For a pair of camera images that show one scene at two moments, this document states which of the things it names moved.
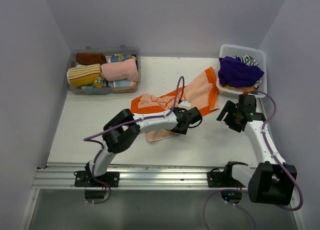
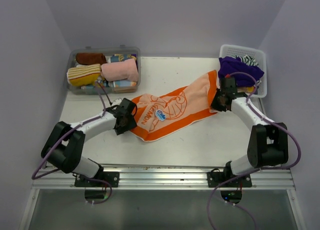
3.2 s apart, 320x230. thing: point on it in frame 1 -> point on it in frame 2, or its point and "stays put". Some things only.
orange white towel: [201, 92] stays put
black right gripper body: [233, 124] -> [217, 101]
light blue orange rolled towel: [122, 83] stays put
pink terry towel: [117, 70] stays put
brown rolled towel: [85, 58] stays put
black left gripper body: [182, 132] -> [129, 123]
